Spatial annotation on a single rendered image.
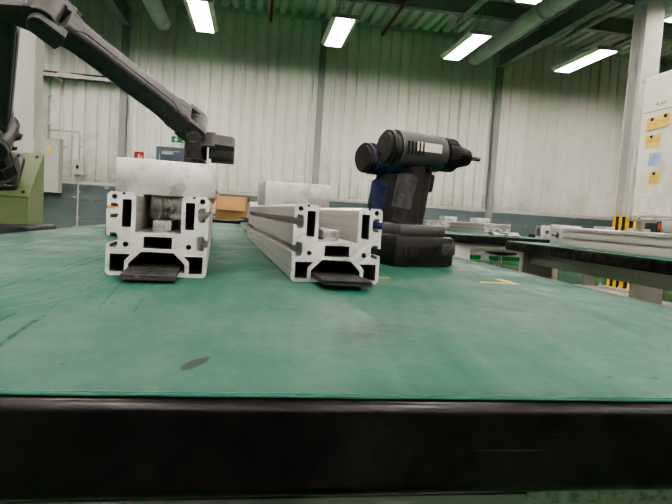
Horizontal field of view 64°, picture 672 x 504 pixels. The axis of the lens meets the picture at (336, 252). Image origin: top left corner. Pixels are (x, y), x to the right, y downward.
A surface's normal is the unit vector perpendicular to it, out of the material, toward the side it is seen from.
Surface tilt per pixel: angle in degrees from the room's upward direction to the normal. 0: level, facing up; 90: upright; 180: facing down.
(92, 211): 90
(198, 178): 90
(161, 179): 90
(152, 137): 90
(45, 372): 0
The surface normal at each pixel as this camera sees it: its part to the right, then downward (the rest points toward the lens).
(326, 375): 0.07, -1.00
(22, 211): 0.18, 0.08
